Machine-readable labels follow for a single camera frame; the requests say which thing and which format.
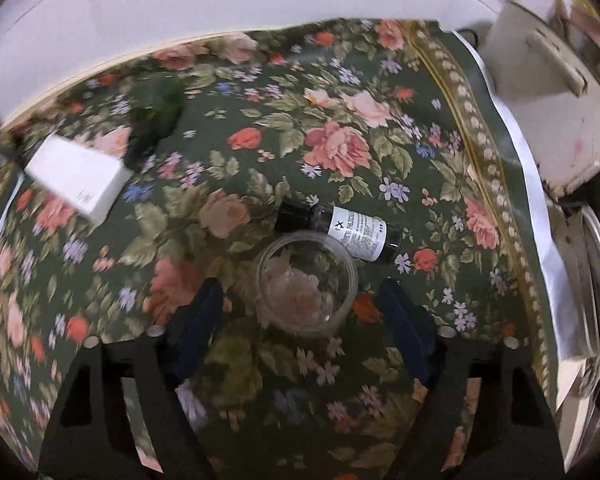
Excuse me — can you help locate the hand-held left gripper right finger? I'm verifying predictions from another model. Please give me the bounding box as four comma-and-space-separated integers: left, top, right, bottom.
377, 277, 566, 480

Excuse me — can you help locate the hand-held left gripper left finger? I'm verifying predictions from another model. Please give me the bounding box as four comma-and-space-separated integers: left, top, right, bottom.
39, 277, 226, 480

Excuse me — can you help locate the small dark labelled bottle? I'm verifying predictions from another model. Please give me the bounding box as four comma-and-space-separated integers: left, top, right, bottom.
274, 199, 403, 262

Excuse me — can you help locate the white cardboard box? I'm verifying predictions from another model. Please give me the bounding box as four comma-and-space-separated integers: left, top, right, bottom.
24, 134, 135, 226

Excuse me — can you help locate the stainless steel basin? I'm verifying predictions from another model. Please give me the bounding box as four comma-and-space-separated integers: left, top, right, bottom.
550, 204, 600, 361

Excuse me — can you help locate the green floral tablecloth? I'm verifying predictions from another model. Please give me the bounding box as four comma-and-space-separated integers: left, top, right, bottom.
0, 17, 561, 480

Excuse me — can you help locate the dark green bottle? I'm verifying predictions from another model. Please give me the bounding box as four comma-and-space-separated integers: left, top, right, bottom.
124, 76, 185, 167

